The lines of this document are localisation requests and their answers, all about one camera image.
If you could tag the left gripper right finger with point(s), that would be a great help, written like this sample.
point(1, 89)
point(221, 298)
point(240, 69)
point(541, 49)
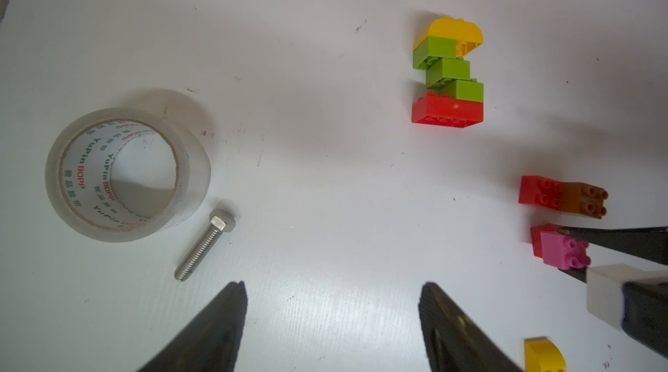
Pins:
point(453, 341)

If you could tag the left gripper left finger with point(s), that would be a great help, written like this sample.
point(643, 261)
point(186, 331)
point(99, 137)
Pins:
point(211, 340)

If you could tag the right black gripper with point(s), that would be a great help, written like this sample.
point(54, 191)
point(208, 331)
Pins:
point(628, 299)

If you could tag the pink lego brick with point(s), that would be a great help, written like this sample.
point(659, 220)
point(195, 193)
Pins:
point(564, 252)

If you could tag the orange lego brick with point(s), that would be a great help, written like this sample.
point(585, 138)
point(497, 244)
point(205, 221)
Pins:
point(580, 198)

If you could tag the green lego brick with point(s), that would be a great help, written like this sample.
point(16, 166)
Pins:
point(446, 70)
point(471, 91)
point(431, 50)

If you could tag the yellow lego brick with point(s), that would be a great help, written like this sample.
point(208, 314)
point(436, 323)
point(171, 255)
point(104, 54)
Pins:
point(542, 355)
point(467, 35)

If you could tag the long red lego front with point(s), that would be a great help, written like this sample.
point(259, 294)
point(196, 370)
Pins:
point(541, 192)

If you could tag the red long lego brick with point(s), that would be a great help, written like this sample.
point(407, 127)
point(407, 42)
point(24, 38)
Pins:
point(447, 112)

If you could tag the steel bolt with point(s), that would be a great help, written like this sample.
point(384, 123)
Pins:
point(221, 222)

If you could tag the white tape roll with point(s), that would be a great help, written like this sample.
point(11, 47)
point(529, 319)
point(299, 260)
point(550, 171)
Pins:
point(119, 175)

